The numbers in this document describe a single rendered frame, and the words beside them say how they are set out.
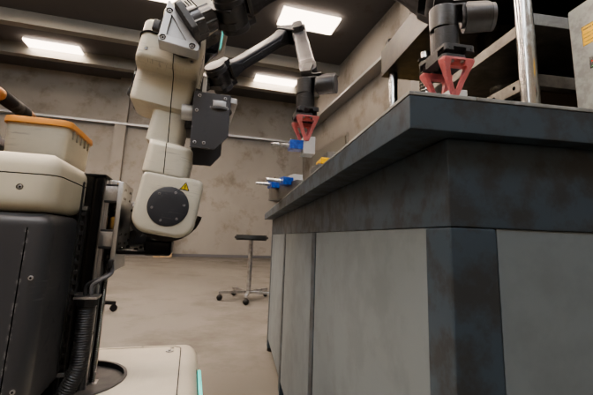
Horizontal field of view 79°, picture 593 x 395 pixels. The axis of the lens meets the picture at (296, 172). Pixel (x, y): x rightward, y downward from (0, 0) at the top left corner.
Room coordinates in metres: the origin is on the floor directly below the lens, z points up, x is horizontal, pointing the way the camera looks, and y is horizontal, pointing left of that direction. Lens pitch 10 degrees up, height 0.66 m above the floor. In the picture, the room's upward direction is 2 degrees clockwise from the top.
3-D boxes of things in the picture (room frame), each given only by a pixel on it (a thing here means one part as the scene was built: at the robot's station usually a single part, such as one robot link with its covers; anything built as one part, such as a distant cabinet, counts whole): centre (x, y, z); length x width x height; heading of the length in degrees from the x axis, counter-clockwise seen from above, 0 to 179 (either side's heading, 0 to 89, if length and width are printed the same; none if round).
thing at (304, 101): (1.07, -0.02, 1.06); 0.10 x 0.07 x 0.07; 11
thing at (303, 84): (1.07, -0.02, 1.12); 0.07 x 0.06 x 0.07; 71
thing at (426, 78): (0.71, -0.30, 0.99); 0.07 x 0.07 x 0.09; 9
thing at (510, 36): (1.85, -1.15, 1.51); 1.10 x 0.70 x 0.05; 9
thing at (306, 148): (1.07, 0.02, 0.93); 0.13 x 0.05 x 0.05; 100
